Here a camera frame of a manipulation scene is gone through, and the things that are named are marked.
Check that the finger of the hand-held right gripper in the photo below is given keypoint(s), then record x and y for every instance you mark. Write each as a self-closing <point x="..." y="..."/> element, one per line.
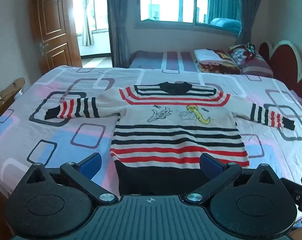
<point x="297" y="192"/>

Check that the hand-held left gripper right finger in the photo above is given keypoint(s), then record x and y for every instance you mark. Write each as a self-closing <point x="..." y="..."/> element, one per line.
<point x="208" y="165"/>

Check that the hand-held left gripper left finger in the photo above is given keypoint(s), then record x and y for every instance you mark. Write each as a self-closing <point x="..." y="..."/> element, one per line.
<point x="91" y="166"/>

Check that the striped knit sweater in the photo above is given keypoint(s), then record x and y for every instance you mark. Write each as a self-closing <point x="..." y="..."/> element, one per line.
<point x="173" y="132"/>

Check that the bed with square-patterned sheet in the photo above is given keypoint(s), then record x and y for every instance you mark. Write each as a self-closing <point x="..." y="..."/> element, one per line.
<point x="66" y="120"/>

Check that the folded red patterned blanket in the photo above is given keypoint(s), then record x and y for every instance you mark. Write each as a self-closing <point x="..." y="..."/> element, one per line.
<point x="215" y="66"/>

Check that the wooden side furniture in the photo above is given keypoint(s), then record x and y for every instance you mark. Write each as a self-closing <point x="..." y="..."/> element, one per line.
<point x="6" y="97"/>

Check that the dark red striped pillow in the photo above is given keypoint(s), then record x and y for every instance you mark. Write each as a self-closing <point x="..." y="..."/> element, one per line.
<point x="255" y="63"/>

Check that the red scalloped headboard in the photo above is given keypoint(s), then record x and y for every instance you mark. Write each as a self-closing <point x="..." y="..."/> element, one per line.
<point x="285" y="60"/>

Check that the teal blanket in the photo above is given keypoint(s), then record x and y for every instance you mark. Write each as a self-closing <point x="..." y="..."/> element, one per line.
<point x="225" y="25"/>

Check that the brown wooden door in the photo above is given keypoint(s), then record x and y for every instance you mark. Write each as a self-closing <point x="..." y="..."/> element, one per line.
<point x="54" y="27"/>

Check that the grey curtain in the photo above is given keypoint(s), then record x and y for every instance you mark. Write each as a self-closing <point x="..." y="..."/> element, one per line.
<point x="117" y="22"/>
<point x="244" y="7"/>

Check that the white sheer curtain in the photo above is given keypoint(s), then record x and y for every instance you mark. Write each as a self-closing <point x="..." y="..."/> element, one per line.
<point x="87" y="17"/>

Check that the sliding glass window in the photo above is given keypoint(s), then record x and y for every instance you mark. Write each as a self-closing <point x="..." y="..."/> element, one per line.
<point x="173" y="2"/>

